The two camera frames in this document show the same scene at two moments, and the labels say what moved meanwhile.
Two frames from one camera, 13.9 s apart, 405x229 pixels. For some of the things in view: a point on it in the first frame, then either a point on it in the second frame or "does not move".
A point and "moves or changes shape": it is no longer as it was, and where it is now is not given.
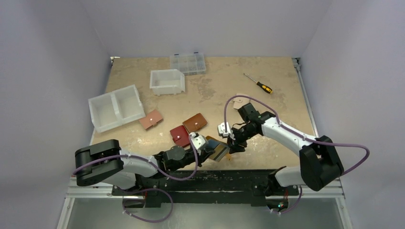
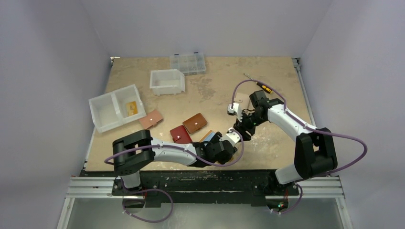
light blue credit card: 212,143 moves or changes shape
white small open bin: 167,81 does not move
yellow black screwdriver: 263,86 does not move
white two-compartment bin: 115,108 does not move
